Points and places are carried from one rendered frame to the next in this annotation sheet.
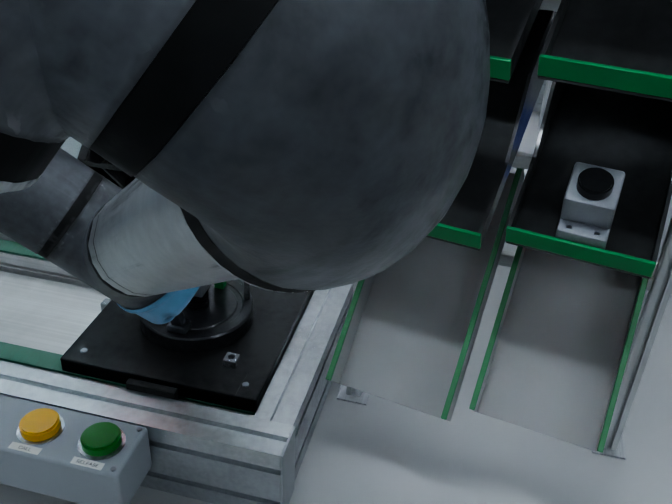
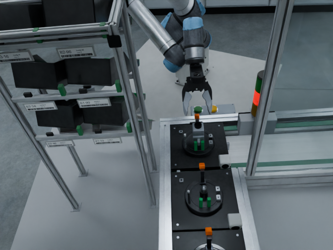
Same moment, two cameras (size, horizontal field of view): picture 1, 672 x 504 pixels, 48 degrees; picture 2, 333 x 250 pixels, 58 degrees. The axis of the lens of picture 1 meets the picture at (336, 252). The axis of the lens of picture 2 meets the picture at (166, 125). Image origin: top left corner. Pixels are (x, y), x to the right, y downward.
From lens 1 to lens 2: 1.60 m
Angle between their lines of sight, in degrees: 101
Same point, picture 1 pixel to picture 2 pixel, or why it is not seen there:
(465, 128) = not seen: outside the picture
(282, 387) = (166, 133)
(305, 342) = (166, 148)
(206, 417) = (180, 121)
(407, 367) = not seen: hidden behind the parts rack
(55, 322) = (245, 148)
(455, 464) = (124, 155)
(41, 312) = not seen: hidden behind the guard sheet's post
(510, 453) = (110, 162)
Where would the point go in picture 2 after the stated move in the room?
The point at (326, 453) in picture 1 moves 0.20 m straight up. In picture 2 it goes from (156, 149) to (151, 120)
